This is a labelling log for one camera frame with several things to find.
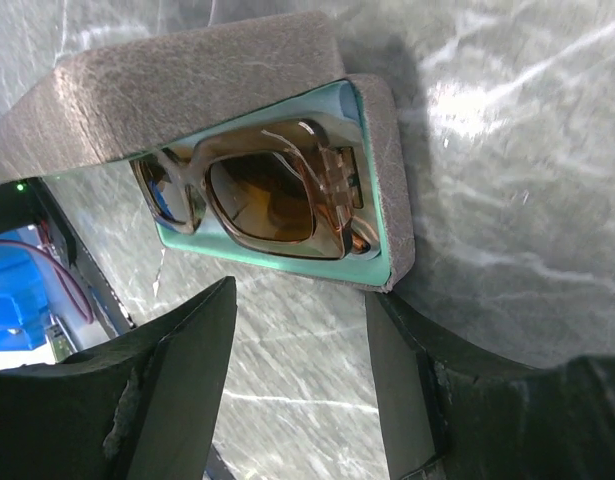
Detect blue plastic basket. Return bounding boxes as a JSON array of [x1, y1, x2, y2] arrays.
[[0, 246, 49, 352]]

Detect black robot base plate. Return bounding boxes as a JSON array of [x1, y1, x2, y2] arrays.
[[0, 177, 138, 366]]

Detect light blue cleaning cloth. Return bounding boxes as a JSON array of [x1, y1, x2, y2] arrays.
[[331, 81, 361, 125]]

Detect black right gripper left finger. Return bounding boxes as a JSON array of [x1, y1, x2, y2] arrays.
[[0, 277, 237, 479]]

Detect grey-brown glasses case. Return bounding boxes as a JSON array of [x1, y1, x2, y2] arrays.
[[0, 11, 415, 292]]

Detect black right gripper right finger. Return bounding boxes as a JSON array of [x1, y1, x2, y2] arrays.
[[365, 293, 615, 479]]

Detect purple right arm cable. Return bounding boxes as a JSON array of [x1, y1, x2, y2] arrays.
[[0, 238, 96, 325]]

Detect brown tortoise sunglasses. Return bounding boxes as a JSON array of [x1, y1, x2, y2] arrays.
[[130, 114, 379, 260]]

